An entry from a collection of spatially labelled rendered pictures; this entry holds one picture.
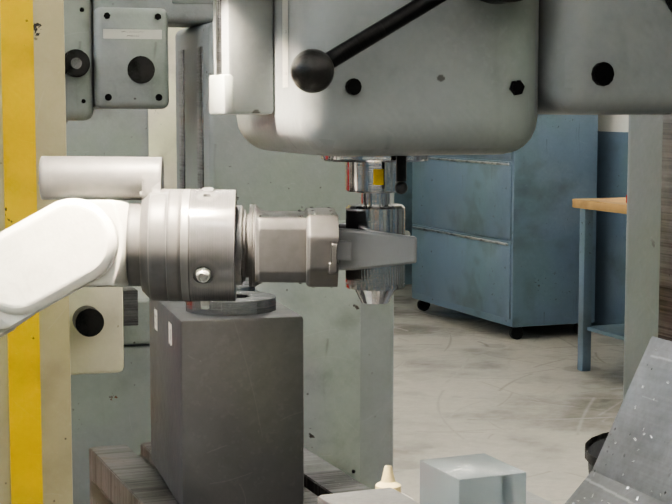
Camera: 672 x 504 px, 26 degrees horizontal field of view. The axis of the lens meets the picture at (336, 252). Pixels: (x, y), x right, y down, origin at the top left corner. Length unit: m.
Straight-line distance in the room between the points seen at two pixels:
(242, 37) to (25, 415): 1.85
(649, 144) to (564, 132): 7.04
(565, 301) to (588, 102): 7.52
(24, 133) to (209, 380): 1.48
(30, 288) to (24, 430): 1.78
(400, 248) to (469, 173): 7.73
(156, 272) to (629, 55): 0.39
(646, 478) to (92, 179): 0.59
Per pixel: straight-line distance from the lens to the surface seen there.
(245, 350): 1.39
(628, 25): 1.11
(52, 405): 2.88
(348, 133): 1.03
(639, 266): 1.50
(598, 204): 7.30
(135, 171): 1.14
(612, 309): 8.77
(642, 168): 1.49
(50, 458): 2.90
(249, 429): 1.41
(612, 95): 1.11
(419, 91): 1.05
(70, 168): 1.15
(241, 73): 1.09
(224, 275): 1.11
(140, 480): 1.54
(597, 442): 3.25
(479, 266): 8.76
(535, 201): 8.45
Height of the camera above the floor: 1.35
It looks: 6 degrees down
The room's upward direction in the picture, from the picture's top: straight up
